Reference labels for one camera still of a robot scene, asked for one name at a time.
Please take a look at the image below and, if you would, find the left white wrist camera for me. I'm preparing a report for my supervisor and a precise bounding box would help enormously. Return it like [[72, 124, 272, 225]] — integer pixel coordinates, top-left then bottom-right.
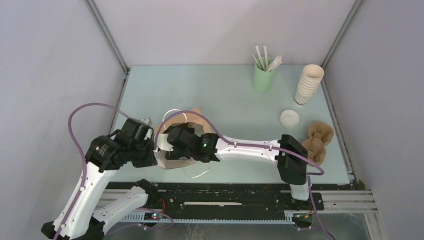
[[139, 117, 152, 128]]

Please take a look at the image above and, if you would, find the purple cable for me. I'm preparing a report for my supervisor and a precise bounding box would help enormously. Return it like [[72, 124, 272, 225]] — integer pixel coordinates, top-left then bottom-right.
[[52, 102, 133, 240], [153, 110, 326, 176]]

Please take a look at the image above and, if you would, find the stack of white plastic lids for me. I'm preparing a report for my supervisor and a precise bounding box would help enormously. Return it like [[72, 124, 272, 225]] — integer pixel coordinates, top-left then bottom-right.
[[279, 109, 300, 128]]

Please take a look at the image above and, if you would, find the stack of white paper cups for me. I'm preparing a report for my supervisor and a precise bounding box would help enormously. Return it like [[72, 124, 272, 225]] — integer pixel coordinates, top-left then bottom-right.
[[294, 64, 325, 106]]

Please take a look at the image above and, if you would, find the green straw holder cup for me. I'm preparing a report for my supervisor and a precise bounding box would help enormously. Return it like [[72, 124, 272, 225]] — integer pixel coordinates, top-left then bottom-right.
[[252, 60, 276, 92]]

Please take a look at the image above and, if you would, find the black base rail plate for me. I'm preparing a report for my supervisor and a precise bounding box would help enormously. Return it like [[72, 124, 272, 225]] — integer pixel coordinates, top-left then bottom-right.
[[99, 181, 326, 222]]

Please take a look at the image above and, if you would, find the wrapped straw leftmost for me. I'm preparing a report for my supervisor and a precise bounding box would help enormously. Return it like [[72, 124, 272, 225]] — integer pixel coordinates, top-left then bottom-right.
[[255, 45, 268, 71]]

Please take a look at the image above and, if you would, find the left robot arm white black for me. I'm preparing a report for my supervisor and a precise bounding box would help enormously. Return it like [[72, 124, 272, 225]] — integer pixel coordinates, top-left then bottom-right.
[[41, 118, 158, 240]]

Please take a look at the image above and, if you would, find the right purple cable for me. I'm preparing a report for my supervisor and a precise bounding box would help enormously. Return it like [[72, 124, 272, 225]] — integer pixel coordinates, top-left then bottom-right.
[[153, 110, 326, 176]]

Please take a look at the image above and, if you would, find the brown paper takeout bag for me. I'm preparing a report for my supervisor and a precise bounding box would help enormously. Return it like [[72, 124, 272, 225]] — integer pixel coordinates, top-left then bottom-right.
[[154, 108, 212, 179]]

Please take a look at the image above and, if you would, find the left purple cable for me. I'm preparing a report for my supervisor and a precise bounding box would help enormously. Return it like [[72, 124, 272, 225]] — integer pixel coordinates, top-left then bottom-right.
[[52, 102, 133, 240]]

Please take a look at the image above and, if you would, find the white cable duct strip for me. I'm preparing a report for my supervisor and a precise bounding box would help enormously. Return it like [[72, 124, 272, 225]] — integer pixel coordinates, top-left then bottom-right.
[[119, 211, 294, 224]]

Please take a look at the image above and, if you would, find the brown pulp cup carrier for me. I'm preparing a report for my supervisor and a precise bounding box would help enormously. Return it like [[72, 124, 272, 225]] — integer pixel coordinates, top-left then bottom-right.
[[301, 121, 335, 166]]

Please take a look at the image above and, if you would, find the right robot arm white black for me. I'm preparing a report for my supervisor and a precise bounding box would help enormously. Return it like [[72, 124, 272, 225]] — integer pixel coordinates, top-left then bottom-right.
[[156, 126, 311, 209]]

